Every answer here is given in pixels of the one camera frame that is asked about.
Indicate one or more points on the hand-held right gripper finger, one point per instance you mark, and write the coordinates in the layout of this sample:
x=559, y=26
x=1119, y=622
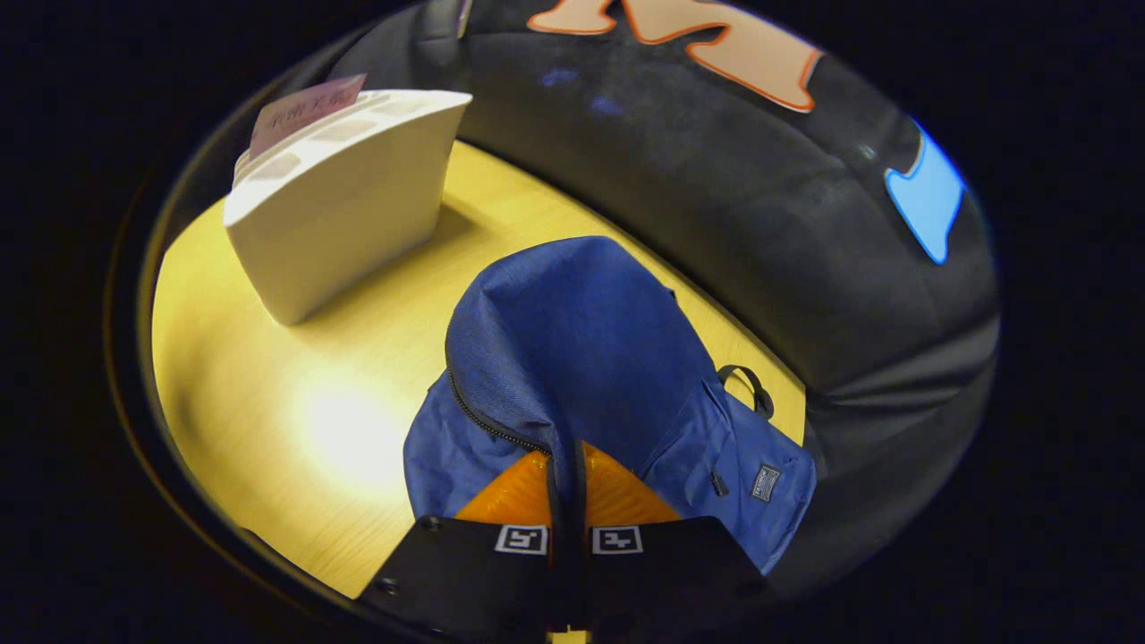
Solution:
x=560, y=510
x=581, y=519

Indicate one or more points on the blue schoolbag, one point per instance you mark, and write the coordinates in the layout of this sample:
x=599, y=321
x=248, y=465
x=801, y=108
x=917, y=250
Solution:
x=581, y=340

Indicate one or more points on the white bookshelf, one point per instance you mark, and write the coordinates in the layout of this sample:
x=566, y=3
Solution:
x=349, y=206

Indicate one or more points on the black backdrop cloth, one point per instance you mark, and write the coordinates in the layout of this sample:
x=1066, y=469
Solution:
x=716, y=179

